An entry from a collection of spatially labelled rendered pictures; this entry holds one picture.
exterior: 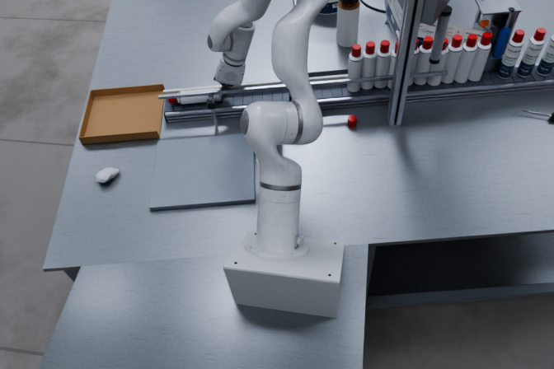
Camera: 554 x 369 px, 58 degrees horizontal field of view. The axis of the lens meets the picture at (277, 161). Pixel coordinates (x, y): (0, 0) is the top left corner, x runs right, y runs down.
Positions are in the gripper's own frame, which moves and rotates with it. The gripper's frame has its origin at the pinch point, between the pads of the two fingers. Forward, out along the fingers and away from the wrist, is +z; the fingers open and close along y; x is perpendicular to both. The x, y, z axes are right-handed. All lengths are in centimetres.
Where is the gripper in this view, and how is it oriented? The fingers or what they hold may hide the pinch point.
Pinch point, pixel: (225, 89)
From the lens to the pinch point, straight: 195.3
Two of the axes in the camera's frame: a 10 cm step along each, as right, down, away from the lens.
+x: -0.5, -7.9, 6.2
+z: -2.8, 6.0, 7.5
